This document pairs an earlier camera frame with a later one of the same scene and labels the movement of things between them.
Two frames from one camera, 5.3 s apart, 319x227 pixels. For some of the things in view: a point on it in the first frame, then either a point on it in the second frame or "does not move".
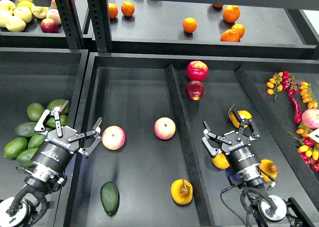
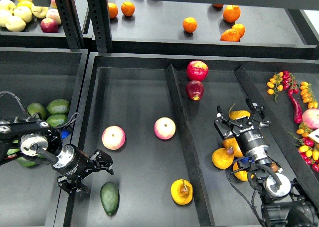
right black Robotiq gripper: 239,153 to 251,140
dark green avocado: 110,197 does not move
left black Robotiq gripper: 55,153 to 70,161
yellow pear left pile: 221,161 does not move
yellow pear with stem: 181,191 does not move
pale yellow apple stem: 39,12 does not move
